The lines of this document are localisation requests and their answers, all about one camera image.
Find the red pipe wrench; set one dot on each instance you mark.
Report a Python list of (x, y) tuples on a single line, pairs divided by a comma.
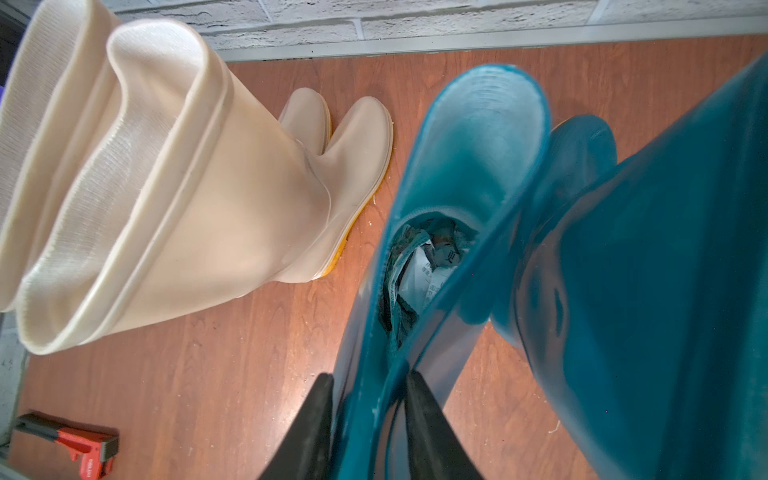
[(96, 451)]

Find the teal rain boot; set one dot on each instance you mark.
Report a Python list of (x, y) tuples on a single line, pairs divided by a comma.
[(487, 169), (639, 293)]

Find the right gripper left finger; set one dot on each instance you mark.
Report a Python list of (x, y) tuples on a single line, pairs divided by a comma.
[(304, 452)]

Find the beige rain boot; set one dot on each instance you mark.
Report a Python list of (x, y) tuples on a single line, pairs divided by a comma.
[(59, 85), (195, 196)]

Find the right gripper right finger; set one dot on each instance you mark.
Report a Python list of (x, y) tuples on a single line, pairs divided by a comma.
[(434, 451)]

